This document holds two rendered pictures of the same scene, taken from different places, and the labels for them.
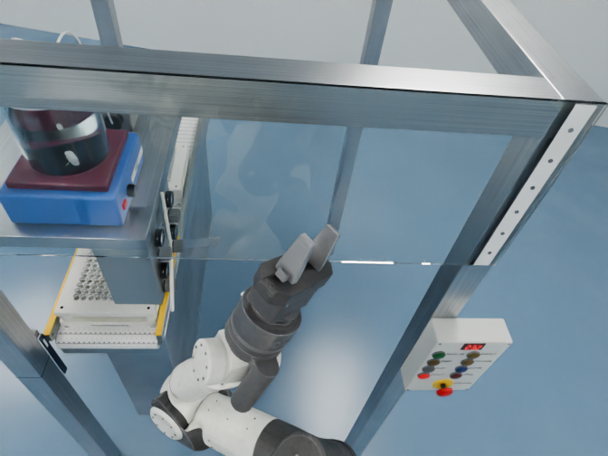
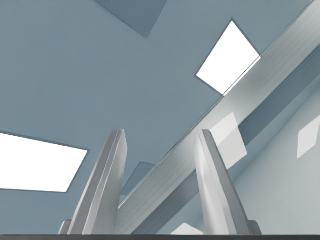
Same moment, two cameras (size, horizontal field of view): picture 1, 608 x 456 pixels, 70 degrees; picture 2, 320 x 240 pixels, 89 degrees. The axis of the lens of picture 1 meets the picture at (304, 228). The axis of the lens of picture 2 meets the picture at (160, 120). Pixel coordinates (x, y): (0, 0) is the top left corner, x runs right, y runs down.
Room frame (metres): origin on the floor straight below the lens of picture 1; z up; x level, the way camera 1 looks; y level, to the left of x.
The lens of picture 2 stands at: (0.28, -0.06, 1.50)
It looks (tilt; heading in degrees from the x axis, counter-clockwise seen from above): 52 degrees up; 22
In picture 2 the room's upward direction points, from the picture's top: 38 degrees counter-clockwise
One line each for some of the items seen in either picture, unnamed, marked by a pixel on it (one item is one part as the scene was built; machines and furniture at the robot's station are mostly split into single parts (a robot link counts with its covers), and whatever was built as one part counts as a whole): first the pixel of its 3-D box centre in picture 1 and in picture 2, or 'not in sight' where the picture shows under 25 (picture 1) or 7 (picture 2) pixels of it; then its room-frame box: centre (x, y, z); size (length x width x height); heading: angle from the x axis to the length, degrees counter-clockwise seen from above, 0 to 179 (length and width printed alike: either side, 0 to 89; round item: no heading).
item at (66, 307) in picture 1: (116, 276); not in sight; (0.65, 0.49, 0.95); 0.25 x 0.24 x 0.02; 99
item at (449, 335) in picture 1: (451, 356); not in sight; (0.52, -0.39, 1.03); 0.17 x 0.06 x 0.26; 99
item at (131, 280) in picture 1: (141, 238); not in sight; (0.60, 0.36, 1.20); 0.22 x 0.11 x 0.20; 9
